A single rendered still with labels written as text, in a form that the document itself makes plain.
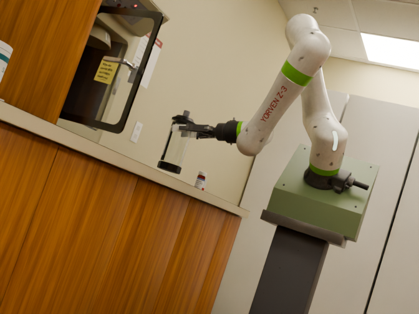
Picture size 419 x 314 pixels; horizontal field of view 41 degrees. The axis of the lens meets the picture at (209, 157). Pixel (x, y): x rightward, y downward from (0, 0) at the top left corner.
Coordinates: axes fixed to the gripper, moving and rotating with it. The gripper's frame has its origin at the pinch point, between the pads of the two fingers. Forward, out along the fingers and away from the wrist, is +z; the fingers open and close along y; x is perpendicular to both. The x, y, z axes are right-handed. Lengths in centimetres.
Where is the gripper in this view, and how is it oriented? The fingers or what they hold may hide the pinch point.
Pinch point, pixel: (182, 131)
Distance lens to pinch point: 240.9
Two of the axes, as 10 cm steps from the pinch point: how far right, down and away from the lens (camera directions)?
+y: -3.6, -2.2, -9.1
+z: -9.3, -0.4, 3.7
